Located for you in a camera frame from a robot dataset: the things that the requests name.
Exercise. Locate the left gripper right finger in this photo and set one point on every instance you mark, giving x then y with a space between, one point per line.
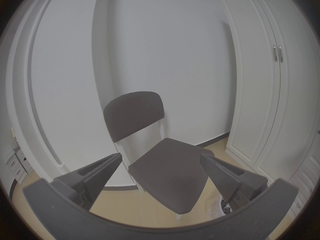
232 181

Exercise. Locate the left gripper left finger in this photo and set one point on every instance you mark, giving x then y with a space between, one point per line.
100 174

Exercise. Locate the clear plastic bag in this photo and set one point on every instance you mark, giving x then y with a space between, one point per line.
212 206

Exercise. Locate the white chair dark grey seat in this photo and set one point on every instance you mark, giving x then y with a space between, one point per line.
170 174

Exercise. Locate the white chest of drawers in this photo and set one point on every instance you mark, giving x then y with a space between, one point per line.
18 164

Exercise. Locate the white door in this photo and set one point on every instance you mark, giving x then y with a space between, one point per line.
62 84

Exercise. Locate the white wardrobe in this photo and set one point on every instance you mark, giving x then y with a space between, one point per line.
255 84

